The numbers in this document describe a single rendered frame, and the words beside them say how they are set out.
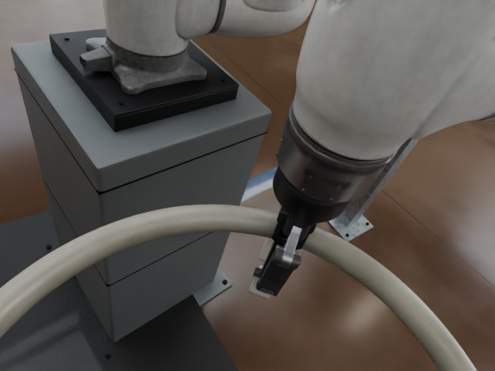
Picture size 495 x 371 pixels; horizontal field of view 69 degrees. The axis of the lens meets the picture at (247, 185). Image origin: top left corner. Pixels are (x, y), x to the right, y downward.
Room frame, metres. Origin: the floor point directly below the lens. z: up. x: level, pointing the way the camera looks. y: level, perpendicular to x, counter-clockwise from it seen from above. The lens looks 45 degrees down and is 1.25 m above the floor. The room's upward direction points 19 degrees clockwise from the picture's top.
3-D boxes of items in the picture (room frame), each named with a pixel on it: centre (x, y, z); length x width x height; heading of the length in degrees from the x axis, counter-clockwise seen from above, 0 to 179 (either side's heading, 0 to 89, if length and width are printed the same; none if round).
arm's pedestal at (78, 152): (0.64, 0.28, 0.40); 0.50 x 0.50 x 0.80; 54
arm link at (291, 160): (0.26, -0.06, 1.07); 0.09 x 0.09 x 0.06
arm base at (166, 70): (0.62, 0.29, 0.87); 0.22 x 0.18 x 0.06; 144
